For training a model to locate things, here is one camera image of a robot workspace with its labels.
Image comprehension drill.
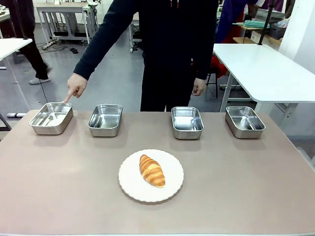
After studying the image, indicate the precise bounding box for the person's right hand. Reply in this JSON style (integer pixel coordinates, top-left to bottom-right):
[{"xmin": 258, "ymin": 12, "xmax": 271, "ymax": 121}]
[{"xmin": 62, "ymin": 72, "xmax": 88, "ymax": 104}]

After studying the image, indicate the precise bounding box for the person's left hand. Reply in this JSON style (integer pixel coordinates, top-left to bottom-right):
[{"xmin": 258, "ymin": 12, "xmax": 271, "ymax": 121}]
[{"xmin": 191, "ymin": 77, "xmax": 205, "ymax": 97}]

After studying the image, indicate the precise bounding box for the person's left forearm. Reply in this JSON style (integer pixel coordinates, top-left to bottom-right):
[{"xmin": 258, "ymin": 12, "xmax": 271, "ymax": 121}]
[{"xmin": 195, "ymin": 39, "xmax": 219, "ymax": 81}]

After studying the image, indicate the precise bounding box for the person's right forearm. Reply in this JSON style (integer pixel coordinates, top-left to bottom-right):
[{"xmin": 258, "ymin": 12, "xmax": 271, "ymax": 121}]
[{"xmin": 73, "ymin": 29, "xmax": 111, "ymax": 81}]

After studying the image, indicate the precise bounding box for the steel rectangular container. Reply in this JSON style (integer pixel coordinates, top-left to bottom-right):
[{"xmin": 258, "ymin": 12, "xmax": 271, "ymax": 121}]
[
  {"xmin": 87, "ymin": 104, "xmax": 124, "ymax": 138},
  {"xmin": 29, "ymin": 102, "xmax": 74, "ymax": 136},
  {"xmin": 224, "ymin": 105, "xmax": 266, "ymax": 140},
  {"xmin": 171, "ymin": 106, "xmax": 205, "ymax": 140}
]

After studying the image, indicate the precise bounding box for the golden croissant bread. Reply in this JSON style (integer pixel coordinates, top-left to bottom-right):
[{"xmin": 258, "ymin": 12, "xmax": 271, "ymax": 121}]
[{"xmin": 139, "ymin": 154, "xmax": 166, "ymax": 189}]

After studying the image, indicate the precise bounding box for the black stool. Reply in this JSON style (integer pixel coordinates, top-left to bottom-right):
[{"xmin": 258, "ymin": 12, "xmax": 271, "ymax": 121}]
[{"xmin": 205, "ymin": 65, "xmax": 220, "ymax": 98}]

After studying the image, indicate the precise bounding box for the red cloth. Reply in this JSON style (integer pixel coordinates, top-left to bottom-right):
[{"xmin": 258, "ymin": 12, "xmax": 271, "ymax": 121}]
[{"xmin": 210, "ymin": 55, "xmax": 229, "ymax": 80}]

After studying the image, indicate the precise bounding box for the person in black clothes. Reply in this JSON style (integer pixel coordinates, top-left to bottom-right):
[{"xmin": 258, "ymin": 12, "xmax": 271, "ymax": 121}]
[{"xmin": 100, "ymin": 0, "xmax": 220, "ymax": 113}]

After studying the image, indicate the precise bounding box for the white power strip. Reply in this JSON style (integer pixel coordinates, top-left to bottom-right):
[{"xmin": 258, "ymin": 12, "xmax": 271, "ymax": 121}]
[{"xmin": 41, "ymin": 40, "xmax": 55, "ymax": 51}]

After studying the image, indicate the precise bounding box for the bystander in dark trousers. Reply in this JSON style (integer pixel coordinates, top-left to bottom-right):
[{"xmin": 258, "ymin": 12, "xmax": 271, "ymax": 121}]
[{"xmin": 4, "ymin": 0, "xmax": 53, "ymax": 86}]

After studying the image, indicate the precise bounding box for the large white side table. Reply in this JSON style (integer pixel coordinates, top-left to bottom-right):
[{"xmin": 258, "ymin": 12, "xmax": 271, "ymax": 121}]
[{"xmin": 212, "ymin": 43, "xmax": 315, "ymax": 122}]

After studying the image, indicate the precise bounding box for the small white side table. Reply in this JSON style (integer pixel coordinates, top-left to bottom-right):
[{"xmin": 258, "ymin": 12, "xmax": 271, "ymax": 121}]
[{"xmin": 0, "ymin": 38, "xmax": 33, "ymax": 118}]

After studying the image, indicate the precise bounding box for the wooden shelf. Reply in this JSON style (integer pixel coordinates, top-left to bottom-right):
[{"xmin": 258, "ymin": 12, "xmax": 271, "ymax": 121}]
[{"xmin": 232, "ymin": 22, "xmax": 283, "ymax": 48}]

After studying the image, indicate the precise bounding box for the bystander in blue coat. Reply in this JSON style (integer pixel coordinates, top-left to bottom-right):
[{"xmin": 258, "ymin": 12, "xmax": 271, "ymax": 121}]
[{"xmin": 216, "ymin": 0, "xmax": 260, "ymax": 44}]

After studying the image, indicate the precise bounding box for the teal brush-like item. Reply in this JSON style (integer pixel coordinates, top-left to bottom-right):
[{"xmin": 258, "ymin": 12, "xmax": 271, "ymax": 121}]
[{"xmin": 243, "ymin": 20, "xmax": 271, "ymax": 29}]

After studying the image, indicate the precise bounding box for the black pole stand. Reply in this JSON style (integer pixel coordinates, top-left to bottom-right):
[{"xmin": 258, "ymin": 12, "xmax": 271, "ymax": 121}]
[{"xmin": 257, "ymin": 0, "xmax": 274, "ymax": 46}]

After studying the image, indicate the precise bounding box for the black storage box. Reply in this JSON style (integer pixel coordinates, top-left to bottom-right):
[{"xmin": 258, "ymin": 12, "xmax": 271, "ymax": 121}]
[{"xmin": 269, "ymin": 24, "xmax": 287, "ymax": 40}]

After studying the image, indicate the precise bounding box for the clear plastic bag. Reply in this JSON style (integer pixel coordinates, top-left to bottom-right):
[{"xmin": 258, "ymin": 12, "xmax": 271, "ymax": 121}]
[{"xmin": 275, "ymin": 19, "xmax": 290, "ymax": 29}]

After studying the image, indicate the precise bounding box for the white scalloped plate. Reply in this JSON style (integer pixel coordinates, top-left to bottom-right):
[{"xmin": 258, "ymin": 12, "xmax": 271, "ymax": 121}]
[{"xmin": 118, "ymin": 148, "xmax": 185, "ymax": 203}]

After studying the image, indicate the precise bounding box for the white workbench frame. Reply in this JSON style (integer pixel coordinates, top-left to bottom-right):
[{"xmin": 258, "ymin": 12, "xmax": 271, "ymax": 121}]
[{"xmin": 36, "ymin": 1, "xmax": 99, "ymax": 48}]

